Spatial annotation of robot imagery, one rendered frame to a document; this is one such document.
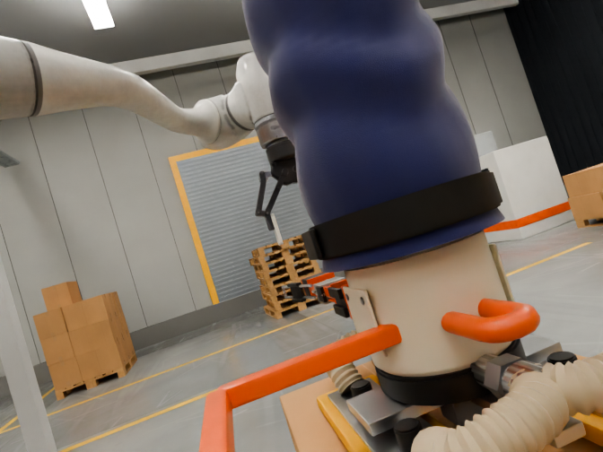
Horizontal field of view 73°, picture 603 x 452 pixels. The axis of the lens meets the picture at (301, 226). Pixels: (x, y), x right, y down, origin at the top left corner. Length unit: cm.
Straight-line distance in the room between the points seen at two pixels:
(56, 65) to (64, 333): 689
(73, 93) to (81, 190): 965
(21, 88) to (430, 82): 50
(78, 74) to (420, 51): 47
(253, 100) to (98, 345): 666
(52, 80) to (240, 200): 925
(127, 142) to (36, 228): 270
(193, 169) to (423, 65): 958
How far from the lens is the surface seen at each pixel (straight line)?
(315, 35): 46
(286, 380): 42
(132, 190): 1010
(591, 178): 781
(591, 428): 48
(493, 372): 43
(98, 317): 731
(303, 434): 64
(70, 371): 752
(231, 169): 999
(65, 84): 68
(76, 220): 1024
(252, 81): 92
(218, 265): 968
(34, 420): 348
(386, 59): 43
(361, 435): 52
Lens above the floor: 121
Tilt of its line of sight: 2 degrees up
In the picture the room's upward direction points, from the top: 18 degrees counter-clockwise
